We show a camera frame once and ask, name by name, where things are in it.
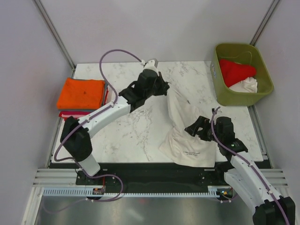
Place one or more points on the aluminium frame post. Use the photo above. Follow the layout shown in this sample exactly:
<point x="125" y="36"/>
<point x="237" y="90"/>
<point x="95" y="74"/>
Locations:
<point x="266" y="19"/>
<point x="50" y="25"/>

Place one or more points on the red folded t shirt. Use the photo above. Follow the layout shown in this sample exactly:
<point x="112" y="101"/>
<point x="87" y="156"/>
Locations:
<point x="80" y="113"/>

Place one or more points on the olive green plastic bin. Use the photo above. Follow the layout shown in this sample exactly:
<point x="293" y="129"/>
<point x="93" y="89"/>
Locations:
<point x="243" y="54"/>

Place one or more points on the orange folded t shirt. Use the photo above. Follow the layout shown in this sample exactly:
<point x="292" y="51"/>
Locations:
<point x="82" y="93"/>

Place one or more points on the blue label on bin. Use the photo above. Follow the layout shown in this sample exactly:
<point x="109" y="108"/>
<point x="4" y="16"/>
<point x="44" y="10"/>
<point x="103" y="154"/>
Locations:
<point x="214" y="69"/>

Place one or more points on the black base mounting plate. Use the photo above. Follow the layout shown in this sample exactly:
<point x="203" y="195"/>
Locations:
<point x="153" y="177"/>

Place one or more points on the white garment in bin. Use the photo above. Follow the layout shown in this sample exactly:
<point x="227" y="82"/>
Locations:
<point x="249" y="85"/>

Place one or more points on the right aluminium frame post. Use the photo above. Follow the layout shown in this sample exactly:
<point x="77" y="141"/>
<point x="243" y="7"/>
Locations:
<point x="266" y="19"/>

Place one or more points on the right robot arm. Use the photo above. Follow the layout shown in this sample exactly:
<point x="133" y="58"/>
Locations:
<point x="268" y="206"/>

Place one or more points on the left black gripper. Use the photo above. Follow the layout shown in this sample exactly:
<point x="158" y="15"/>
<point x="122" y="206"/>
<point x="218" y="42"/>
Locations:
<point x="165" y="86"/>

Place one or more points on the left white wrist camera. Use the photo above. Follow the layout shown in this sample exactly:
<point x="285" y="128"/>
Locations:
<point x="150" y="64"/>

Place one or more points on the red t shirt in bin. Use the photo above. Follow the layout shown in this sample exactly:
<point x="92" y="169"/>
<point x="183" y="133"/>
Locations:
<point x="234" y="72"/>

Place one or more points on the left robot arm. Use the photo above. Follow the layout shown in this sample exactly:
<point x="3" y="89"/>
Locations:
<point x="77" y="133"/>

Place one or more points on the white slotted cable duct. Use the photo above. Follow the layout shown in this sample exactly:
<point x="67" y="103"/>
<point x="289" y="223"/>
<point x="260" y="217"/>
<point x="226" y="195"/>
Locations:
<point x="212" y="191"/>

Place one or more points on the white and green t shirt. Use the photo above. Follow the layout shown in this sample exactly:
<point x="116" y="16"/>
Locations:
<point x="179" y="146"/>

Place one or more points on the left aluminium frame post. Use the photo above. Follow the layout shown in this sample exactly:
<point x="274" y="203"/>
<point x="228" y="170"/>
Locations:
<point x="50" y="25"/>

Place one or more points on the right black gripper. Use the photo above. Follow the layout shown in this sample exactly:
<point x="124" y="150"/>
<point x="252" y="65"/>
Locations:
<point x="201" y="122"/>

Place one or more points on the right aluminium side rail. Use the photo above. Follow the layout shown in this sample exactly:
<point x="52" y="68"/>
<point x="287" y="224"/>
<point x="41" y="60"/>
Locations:
<point x="266" y="163"/>

